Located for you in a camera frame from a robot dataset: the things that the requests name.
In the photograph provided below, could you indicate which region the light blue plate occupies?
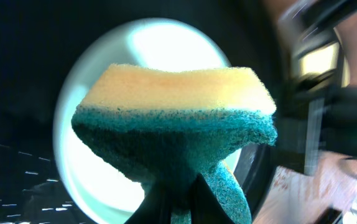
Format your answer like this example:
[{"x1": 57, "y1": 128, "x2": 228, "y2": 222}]
[{"x1": 53, "y1": 18, "x2": 230, "y2": 223}]

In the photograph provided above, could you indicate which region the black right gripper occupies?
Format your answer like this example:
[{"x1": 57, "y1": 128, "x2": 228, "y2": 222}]
[{"x1": 277, "y1": 1, "x2": 357, "y2": 175}]

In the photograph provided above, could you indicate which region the black round tray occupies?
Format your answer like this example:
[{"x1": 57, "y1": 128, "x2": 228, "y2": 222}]
[{"x1": 0, "y1": 0, "x2": 282, "y2": 223}]

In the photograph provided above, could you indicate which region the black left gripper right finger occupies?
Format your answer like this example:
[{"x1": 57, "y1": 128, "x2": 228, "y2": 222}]
[{"x1": 190, "y1": 174, "x2": 234, "y2": 224}]

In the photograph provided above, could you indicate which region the green and yellow sponge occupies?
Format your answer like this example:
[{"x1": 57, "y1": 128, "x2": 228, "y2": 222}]
[{"x1": 72, "y1": 64, "x2": 277, "y2": 223}]

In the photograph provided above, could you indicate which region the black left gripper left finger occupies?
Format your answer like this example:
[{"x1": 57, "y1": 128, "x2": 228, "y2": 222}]
[{"x1": 124, "y1": 183, "x2": 171, "y2": 224}]

